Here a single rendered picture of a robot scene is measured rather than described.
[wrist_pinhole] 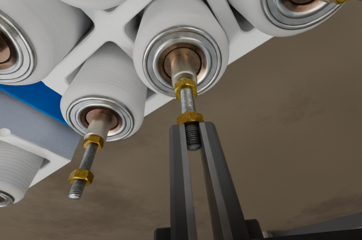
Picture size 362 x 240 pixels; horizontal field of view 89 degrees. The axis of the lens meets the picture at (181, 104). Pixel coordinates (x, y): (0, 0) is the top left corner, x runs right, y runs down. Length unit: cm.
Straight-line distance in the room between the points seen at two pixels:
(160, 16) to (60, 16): 11
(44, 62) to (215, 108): 46
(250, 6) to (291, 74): 43
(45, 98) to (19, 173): 15
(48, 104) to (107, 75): 27
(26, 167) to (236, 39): 43
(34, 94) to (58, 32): 27
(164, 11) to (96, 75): 10
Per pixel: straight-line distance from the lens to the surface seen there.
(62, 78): 31
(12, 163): 46
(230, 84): 53
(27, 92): 47
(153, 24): 17
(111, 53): 27
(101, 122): 22
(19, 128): 46
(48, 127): 48
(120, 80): 23
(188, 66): 16
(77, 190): 19
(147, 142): 67
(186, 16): 17
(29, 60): 21
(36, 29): 20
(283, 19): 19
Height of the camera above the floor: 41
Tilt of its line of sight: 49 degrees down
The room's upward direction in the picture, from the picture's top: 174 degrees clockwise
